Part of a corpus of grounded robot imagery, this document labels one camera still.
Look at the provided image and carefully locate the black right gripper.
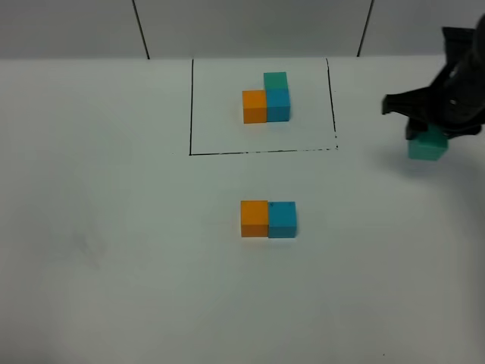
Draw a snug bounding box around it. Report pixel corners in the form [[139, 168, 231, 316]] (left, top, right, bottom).
[[405, 56, 484, 141]]

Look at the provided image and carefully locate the template blue block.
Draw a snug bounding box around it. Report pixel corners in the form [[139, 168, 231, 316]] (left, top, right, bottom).
[[266, 89, 291, 122]]

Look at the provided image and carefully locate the template green block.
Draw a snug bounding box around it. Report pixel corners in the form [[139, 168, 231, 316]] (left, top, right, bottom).
[[264, 72, 289, 91]]

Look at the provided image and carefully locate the template orange block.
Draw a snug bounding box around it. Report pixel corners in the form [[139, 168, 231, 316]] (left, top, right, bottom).
[[242, 90, 268, 124]]

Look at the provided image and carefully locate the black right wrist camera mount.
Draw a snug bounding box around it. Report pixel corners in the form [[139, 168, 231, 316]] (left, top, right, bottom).
[[381, 87, 431, 123]]

